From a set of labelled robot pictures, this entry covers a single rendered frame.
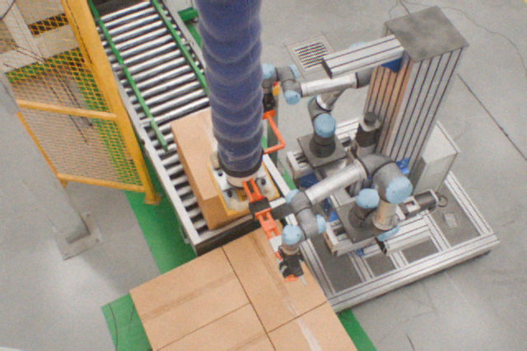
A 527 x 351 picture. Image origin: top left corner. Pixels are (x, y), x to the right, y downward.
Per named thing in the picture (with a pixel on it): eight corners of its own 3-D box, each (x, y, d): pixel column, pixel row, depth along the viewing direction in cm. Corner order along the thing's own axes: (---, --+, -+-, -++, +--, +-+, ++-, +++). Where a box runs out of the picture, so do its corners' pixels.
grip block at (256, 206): (247, 207, 272) (247, 201, 267) (265, 200, 274) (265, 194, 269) (254, 221, 268) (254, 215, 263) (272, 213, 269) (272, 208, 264)
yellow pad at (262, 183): (238, 154, 301) (237, 148, 296) (254, 148, 303) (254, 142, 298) (262, 203, 284) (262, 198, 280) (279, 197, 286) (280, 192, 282)
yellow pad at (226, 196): (205, 166, 297) (204, 160, 293) (222, 159, 299) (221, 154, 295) (228, 217, 280) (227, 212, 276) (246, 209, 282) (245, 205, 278)
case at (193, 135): (179, 158, 369) (169, 122, 335) (233, 138, 377) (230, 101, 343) (210, 231, 340) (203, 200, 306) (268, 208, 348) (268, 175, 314)
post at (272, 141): (266, 168, 429) (265, 82, 344) (273, 165, 430) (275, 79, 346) (270, 175, 426) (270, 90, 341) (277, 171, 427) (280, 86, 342)
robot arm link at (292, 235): (305, 234, 221) (287, 243, 219) (305, 245, 230) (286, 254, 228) (296, 219, 225) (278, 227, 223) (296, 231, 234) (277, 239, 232)
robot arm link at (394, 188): (383, 212, 278) (396, 156, 231) (399, 236, 271) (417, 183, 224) (362, 222, 276) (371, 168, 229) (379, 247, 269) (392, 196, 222)
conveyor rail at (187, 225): (83, 27, 458) (76, 9, 441) (89, 25, 459) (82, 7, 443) (195, 255, 347) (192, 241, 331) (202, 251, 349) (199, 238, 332)
